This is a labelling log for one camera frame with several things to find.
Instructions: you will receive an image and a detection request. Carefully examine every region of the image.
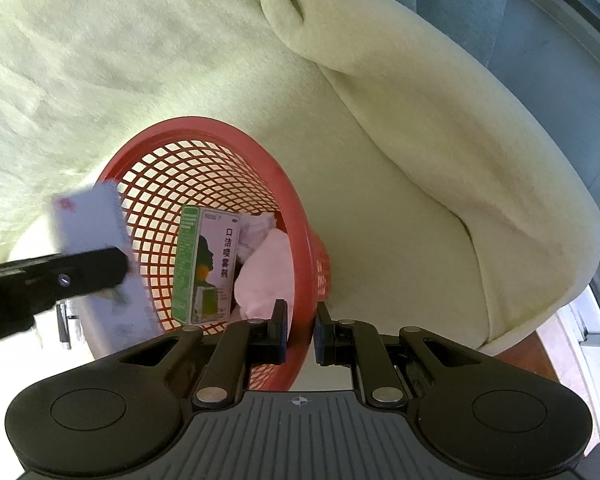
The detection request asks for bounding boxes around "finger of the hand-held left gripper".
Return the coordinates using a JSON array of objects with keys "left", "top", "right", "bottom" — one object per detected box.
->
[{"left": 0, "top": 246, "right": 131, "bottom": 347}]

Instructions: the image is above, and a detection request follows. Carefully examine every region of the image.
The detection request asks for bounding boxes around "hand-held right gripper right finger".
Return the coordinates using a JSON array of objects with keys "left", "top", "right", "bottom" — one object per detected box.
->
[{"left": 314, "top": 301, "right": 487, "bottom": 409}]

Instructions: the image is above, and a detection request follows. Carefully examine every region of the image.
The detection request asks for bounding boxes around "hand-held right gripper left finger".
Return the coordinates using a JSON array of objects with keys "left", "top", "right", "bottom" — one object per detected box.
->
[{"left": 117, "top": 299, "right": 288, "bottom": 407}]

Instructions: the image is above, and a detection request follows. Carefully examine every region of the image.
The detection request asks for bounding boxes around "silver white packet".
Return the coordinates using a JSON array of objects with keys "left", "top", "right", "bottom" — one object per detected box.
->
[{"left": 49, "top": 179, "right": 162, "bottom": 357}]

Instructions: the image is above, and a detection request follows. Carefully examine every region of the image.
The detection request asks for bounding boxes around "pink tissue paper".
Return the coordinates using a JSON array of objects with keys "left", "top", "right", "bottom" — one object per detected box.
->
[{"left": 234, "top": 229, "right": 293, "bottom": 322}]

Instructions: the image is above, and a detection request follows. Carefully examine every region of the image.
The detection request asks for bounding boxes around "red plastic mesh basket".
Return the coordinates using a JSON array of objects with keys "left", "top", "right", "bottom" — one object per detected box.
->
[{"left": 80, "top": 117, "right": 334, "bottom": 394}]

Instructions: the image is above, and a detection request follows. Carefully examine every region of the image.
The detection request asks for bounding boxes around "green white carton box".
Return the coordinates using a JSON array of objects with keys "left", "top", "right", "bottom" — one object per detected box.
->
[{"left": 171, "top": 205, "right": 241, "bottom": 325}]

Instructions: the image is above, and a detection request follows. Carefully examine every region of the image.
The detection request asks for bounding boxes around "white tissue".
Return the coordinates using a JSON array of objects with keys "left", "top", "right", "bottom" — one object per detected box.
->
[{"left": 237, "top": 212, "right": 282, "bottom": 263}]

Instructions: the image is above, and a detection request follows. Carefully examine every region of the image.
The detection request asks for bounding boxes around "yellow-green covered sofa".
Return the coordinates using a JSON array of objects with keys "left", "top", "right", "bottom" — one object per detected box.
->
[{"left": 0, "top": 0, "right": 600, "bottom": 393}]

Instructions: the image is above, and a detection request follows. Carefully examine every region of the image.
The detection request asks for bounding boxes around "blue star print curtain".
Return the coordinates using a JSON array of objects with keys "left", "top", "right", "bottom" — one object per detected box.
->
[{"left": 330, "top": 0, "right": 514, "bottom": 69}]

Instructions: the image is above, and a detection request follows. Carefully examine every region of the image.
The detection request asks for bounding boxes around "white sliding door frame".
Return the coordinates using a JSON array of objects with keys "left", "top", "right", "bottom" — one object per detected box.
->
[{"left": 555, "top": 285, "right": 600, "bottom": 463}]

